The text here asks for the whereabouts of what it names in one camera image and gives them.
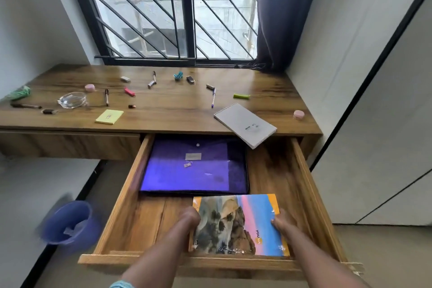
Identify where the person's right hand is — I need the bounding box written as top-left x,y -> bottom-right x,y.
271,208 -> 298,235

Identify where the person's left hand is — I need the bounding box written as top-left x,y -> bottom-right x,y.
178,206 -> 202,232

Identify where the colourful landscape cover notebook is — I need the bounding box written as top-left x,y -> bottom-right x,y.
189,193 -> 291,257

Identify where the person's left forearm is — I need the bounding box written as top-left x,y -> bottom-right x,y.
120,225 -> 194,288

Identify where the person's right forearm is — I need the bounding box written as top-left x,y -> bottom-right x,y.
279,225 -> 370,288

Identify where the open wooden drawer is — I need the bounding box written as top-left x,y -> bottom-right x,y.
78,133 -> 364,281

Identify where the purple snap document folder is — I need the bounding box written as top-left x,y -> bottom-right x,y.
140,139 -> 248,194

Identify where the black flat case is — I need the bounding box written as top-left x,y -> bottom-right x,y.
139,135 -> 250,196

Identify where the white spiral notepad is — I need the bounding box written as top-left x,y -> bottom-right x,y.
214,102 -> 278,150

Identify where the wooden desk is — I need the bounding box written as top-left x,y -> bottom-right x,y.
0,63 -> 323,163

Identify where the crumpled paper scrap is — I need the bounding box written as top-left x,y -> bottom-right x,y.
62,220 -> 89,238

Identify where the blue plastic bucket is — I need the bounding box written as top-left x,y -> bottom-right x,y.
38,197 -> 102,253

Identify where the yellow sticky note pad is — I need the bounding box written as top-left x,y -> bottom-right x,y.
95,109 -> 124,125

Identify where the white wardrobe with black trim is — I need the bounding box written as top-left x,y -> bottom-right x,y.
309,0 -> 432,227

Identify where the closed wooden drawer front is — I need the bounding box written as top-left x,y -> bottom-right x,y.
0,129 -> 142,162

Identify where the clear glass ashtray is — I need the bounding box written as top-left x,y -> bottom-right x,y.
57,92 -> 88,109

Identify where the dark blue curtain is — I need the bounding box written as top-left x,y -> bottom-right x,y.
250,0 -> 326,74

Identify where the black grilled window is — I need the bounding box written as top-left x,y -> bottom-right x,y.
61,0 -> 262,68

